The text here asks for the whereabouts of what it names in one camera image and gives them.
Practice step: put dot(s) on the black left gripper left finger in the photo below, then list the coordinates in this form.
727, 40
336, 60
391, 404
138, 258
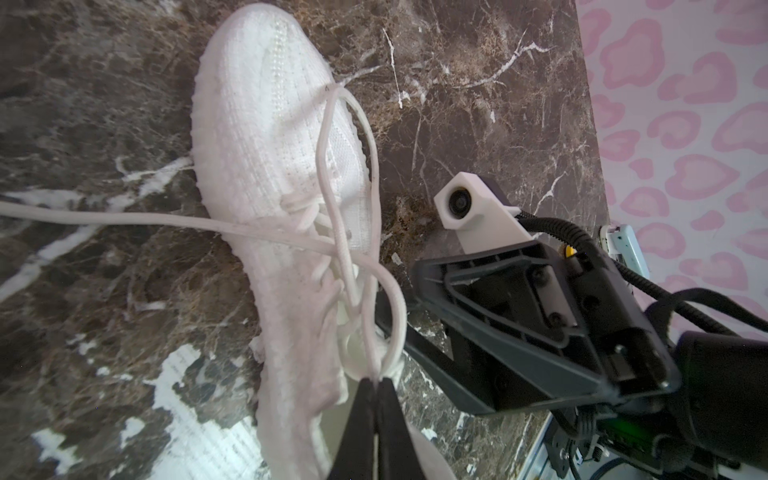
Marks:
355, 458

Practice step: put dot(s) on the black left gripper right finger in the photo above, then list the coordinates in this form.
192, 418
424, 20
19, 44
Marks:
396, 457

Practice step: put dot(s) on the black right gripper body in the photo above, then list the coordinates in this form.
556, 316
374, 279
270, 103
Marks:
530, 330

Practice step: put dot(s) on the white shoelace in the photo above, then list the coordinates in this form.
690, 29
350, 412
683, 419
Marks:
361, 273

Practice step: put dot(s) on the white knit sneaker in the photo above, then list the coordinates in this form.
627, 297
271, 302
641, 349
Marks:
258, 105

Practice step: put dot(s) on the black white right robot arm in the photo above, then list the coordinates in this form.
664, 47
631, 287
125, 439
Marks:
717, 416

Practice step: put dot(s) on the light blue stapler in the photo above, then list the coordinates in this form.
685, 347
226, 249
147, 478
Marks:
621, 244

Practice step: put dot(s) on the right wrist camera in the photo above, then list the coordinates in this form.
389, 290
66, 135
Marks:
481, 220

